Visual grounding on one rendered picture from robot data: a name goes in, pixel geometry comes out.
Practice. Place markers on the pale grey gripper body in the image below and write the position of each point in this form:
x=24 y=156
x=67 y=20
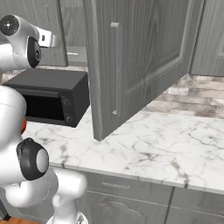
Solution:
x=54 y=39

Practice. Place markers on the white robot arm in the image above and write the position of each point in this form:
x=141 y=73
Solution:
x=11 y=163

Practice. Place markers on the large grey cabinet door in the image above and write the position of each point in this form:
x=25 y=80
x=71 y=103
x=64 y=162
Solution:
x=145 y=58

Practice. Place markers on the black microwave oven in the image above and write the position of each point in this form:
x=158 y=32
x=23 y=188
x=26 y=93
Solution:
x=58 y=87

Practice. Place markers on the orange round object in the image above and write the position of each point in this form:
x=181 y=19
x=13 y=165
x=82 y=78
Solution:
x=24 y=126

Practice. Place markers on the grey drawer front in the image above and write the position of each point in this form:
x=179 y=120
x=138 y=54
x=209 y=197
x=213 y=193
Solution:
x=145 y=189

